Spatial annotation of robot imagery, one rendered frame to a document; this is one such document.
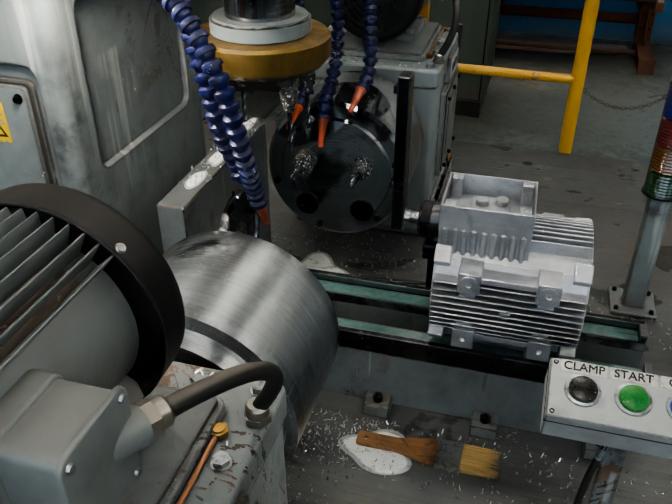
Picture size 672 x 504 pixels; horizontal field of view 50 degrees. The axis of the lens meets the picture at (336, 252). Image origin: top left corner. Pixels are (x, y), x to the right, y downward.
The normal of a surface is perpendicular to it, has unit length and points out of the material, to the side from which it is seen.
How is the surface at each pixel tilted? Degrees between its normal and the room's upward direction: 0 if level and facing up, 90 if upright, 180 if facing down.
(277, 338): 47
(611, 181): 0
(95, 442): 90
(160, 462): 0
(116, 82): 90
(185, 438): 0
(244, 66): 90
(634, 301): 90
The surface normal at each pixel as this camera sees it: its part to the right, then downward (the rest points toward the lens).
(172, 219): -0.27, 0.51
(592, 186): 0.00, -0.84
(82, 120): 0.96, 0.15
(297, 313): 0.75, -0.42
